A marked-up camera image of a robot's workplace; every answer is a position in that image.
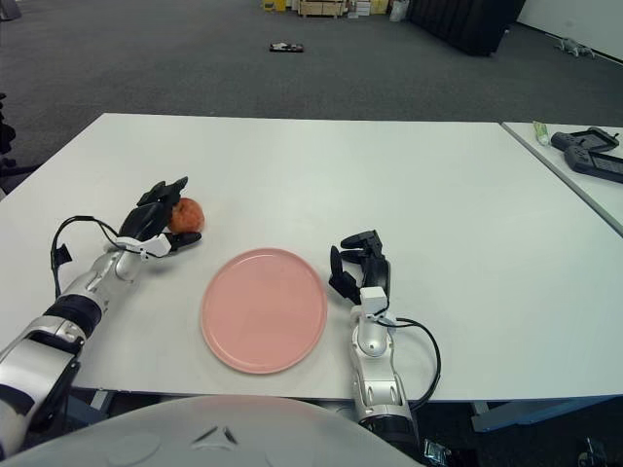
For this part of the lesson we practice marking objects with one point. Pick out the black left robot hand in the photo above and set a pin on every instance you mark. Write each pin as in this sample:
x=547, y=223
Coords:
x=143, y=221

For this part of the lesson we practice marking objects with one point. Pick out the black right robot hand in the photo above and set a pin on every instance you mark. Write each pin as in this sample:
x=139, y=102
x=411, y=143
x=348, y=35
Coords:
x=377, y=272

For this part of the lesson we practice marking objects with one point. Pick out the red apple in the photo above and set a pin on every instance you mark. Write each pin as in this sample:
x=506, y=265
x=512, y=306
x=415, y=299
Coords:
x=191, y=216

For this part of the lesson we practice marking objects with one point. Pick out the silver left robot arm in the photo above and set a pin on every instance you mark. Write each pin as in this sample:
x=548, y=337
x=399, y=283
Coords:
x=73, y=311

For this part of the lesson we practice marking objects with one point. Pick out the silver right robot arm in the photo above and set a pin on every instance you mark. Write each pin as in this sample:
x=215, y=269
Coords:
x=379, y=370

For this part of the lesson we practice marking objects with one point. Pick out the pink round plate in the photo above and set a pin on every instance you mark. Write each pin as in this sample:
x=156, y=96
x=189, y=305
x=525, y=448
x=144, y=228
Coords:
x=264, y=311

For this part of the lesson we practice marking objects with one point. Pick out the black office chair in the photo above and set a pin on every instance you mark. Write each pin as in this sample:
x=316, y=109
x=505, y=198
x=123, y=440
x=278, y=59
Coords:
x=6, y=136

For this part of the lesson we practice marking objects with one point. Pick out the grey table leg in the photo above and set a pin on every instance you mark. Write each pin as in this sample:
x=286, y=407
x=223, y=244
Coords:
x=101, y=400

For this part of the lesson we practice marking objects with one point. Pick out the green white tube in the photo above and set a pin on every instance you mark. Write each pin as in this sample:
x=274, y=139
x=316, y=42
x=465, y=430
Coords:
x=540, y=131

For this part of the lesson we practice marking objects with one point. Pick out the grey robot torso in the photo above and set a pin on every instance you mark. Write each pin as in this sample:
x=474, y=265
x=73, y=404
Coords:
x=204, y=433

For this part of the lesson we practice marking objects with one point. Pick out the black flat tray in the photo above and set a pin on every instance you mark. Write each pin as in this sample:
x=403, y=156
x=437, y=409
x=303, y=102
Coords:
x=287, y=47

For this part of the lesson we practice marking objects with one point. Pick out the yellow cardboard box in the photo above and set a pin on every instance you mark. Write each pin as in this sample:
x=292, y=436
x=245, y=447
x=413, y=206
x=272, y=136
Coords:
x=274, y=4

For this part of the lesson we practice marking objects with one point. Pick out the white plastic bag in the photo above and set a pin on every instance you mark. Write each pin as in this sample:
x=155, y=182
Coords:
x=398, y=11

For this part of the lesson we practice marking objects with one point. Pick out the black partition screen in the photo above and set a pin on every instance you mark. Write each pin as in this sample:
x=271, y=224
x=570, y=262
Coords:
x=462, y=24

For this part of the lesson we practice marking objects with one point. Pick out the stacked white boxes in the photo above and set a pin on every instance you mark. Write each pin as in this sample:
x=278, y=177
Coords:
x=359, y=8

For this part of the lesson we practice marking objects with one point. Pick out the pale yellow carton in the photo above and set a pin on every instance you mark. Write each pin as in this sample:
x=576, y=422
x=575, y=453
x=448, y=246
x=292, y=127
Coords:
x=379, y=6

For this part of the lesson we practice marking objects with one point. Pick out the wooden crate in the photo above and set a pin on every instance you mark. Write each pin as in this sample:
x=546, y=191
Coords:
x=321, y=8

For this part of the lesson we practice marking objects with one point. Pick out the small grey quadruped robot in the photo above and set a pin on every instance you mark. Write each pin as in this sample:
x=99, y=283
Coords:
x=572, y=47

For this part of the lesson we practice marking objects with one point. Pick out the metal clamp bracket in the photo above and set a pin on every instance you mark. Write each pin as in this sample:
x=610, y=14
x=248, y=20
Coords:
x=435, y=450

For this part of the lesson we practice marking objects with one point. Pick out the grey table frame beam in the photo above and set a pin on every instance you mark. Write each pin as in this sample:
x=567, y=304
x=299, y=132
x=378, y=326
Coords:
x=516, y=412

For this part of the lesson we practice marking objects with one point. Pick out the black handheld controller with frame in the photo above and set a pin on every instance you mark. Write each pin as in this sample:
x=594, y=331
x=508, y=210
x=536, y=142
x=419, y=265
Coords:
x=564, y=138

